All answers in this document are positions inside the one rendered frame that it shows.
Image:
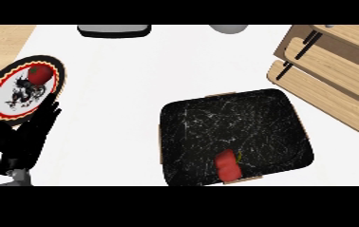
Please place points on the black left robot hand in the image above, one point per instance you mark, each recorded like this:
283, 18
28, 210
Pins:
28, 136

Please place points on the red tomato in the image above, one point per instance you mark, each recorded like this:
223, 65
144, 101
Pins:
39, 73

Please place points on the grey round object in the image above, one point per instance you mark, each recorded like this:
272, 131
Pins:
228, 28

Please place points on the grey and black appliance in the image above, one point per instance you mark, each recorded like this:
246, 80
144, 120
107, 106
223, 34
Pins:
114, 30

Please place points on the patterned oval plate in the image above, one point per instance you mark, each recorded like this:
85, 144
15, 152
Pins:
22, 91

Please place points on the red pepper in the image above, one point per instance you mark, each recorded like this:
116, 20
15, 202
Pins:
226, 166

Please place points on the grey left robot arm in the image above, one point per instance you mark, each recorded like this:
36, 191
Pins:
18, 177

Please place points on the black marble tray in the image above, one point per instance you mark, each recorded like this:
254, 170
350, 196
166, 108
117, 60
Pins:
234, 132

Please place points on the wooden tiered shelf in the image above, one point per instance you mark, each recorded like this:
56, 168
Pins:
322, 72

